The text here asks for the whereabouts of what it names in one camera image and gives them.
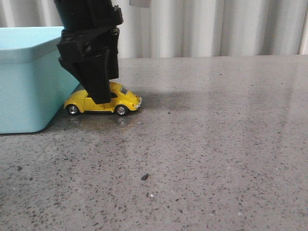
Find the light blue storage box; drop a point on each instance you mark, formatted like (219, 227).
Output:
(33, 85)

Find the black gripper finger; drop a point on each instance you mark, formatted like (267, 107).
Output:
(92, 73)
(111, 40)

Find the yellow toy beetle car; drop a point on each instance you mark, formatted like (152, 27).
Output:
(122, 102)

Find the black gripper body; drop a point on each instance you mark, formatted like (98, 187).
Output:
(85, 25)

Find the grey pleated curtain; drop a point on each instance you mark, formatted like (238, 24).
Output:
(206, 28)

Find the small black debris piece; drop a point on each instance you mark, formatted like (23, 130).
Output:
(144, 177)

